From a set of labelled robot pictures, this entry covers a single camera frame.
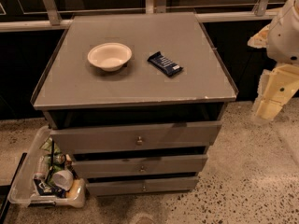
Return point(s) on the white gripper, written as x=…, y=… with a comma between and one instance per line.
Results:
x=284, y=39

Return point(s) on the grey top drawer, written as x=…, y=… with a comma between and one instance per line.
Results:
x=136, y=137

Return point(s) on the grey drawer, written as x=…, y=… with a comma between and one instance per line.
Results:
x=142, y=186
x=140, y=166
x=136, y=137

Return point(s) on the grey drawer cabinet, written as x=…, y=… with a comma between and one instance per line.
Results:
x=74, y=94

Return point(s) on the grey middle drawer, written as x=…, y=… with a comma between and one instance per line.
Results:
x=140, y=166

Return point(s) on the grey bottom drawer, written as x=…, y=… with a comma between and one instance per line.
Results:
x=142, y=186

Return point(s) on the dark blue snack bar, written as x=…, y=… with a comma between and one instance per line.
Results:
x=166, y=66

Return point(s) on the white paper cup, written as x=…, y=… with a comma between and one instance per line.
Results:
x=63, y=179

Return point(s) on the yellow sponge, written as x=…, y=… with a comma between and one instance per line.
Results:
x=75, y=189

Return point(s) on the green chip bag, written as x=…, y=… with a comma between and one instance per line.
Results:
x=50, y=146

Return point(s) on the blue snack wrapper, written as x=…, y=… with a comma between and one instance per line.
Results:
x=44, y=189

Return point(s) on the clear plastic bin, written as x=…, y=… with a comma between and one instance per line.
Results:
x=23, y=189

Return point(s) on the metal railing frame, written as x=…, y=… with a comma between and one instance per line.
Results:
x=37, y=15

